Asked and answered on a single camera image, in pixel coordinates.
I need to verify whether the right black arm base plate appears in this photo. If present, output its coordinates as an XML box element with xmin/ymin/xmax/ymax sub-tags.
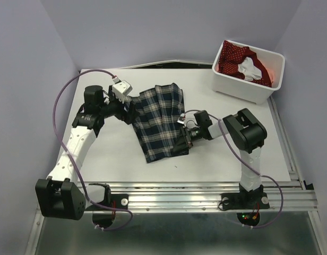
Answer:
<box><xmin>218</xmin><ymin>184</ymin><xmax>270</xmax><ymax>227</ymax></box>

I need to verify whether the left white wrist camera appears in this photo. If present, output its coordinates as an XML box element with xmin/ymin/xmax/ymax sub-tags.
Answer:
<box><xmin>111</xmin><ymin>80</ymin><xmax>133</xmax><ymax>103</ymax></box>

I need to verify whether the navy plaid pleated skirt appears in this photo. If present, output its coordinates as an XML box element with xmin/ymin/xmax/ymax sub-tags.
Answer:
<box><xmin>125</xmin><ymin>83</ymin><xmax>188</xmax><ymax>163</ymax></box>

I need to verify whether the purple cable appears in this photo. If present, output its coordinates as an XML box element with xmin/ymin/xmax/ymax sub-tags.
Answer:
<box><xmin>51</xmin><ymin>69</ymin><xmax>134</xmax><ymax>232</ymax></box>
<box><xmin>179</xmin><ymin>110</ymin><xmax>284</xmax><ymax>231</ymax></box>

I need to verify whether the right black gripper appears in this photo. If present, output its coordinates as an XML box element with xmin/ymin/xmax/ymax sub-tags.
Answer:
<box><xmin>172</xmin><ymin>126</ymin><xmax>202</xmax><ymax>153</ymax></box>

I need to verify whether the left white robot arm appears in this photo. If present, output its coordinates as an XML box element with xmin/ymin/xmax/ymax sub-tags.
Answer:
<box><xmin>35</xmin><ymin>81</ymin><xmax>137</xmax><ymax>220</ymax></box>

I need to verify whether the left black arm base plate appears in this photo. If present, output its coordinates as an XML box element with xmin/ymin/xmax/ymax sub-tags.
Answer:
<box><xmin>85</xmin><ymin>183</ymin><xmax>133</xmax><ymax>232</ymax></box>

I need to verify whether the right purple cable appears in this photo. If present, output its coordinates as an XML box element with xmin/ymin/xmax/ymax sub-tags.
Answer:
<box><xmin>179</xmin><ymin>110</ymin><xmax>284</xmax><ymax>231</ymax></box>

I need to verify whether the white garment in bin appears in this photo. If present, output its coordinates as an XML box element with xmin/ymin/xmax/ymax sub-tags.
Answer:
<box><xmin>238</xmin><ymin>56</ymin><xmax>262</xmax><ymax>82</ymax></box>

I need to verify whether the aluminium rail frame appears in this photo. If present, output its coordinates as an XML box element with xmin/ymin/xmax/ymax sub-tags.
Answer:
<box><xmin>26</xmin><ymin>99</ymin><xmax>327</xmax><ymax>254</ymax></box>

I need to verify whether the red polka dot skirt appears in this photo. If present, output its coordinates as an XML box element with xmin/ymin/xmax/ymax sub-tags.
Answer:
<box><xmin>218</xmin><ymin>40</ymin><xmax>272</xmax><ymax>88</ymax></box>

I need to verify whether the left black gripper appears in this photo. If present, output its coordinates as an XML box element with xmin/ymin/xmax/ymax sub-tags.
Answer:
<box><xmin>99</xmin><ymin>85</ymin><xmax>140</xmax><ymax>125</ymax></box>

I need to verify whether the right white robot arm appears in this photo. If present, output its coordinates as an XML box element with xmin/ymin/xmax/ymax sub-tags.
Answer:
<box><xmin>171</xmin><ymin>108</ymin><xmax>267</xmax><ymax>207</ymax></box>

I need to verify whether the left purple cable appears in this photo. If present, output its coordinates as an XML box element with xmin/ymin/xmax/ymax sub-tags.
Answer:
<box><xmin>51</xmin><ymin>69</ymin><xmax>134</xmax><ymax>232</ymax></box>

